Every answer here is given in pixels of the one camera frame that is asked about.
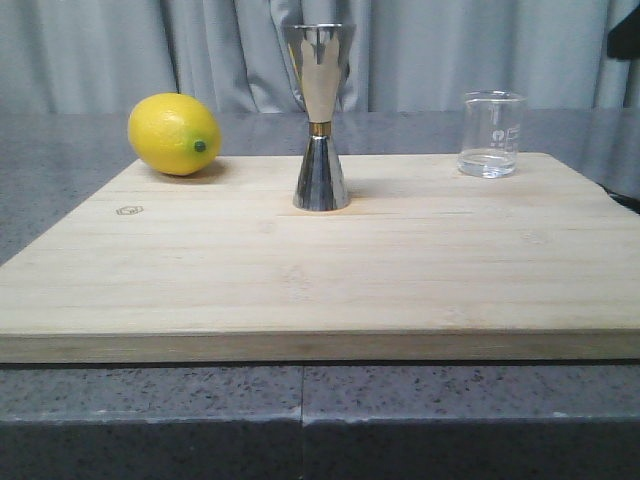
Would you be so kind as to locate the light wooden cutting board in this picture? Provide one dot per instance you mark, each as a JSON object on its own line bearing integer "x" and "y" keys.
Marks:
{"x": 424, "y": 264}

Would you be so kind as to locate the yellow lemon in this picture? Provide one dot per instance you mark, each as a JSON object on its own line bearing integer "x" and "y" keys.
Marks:
{"x": 174, "y": 133}

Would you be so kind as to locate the black cutting board handle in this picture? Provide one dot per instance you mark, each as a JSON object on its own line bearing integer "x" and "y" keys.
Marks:
{"x": 630, "y": 203}

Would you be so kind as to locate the steel double jigger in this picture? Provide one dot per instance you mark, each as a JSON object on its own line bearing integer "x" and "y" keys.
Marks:
{"x": 322, "y": 125}

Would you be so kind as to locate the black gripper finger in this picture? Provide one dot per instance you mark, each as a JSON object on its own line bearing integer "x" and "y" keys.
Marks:
{"x": 623, "y": 39}

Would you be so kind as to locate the clear glass measuring beaker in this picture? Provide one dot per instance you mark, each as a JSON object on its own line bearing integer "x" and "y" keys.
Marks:
{"x": 492, "y": 125}

